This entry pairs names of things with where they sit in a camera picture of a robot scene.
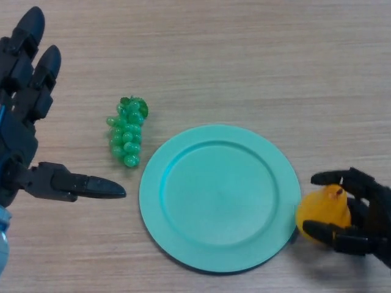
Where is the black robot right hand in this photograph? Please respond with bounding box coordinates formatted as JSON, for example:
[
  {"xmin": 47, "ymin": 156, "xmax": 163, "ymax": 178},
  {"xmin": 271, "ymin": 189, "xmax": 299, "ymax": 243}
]
[{"xmin": 301, "ymin": 167, "xmax": 391, "ymax": 270}]

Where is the green round plate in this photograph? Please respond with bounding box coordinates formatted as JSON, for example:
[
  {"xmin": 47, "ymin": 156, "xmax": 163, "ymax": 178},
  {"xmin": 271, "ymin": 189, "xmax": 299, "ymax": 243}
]
[{"xmin": 139, "ymin": 123, "xmax": 302, "ymax": 273}]

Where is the green grape bunch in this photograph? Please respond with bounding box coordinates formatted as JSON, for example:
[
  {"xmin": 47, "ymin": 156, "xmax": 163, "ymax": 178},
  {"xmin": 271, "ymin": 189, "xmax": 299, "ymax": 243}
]
[{"xmin": 106, "ymin": 95, "xmax": 150, "ymax": 168}]

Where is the yellow pear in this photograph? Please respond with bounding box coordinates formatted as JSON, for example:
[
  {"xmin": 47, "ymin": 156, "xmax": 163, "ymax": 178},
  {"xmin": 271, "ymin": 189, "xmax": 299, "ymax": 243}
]
[{"xmin": 296, "ymin": 184, "xmax": 352, "ymax": 245}]

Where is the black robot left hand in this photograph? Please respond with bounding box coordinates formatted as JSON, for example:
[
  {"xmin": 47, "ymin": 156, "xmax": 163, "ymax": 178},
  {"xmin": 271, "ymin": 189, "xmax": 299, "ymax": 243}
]
[{"xmin": 0, "ymin": 6, "xmax": 127, "ymax": 206}]

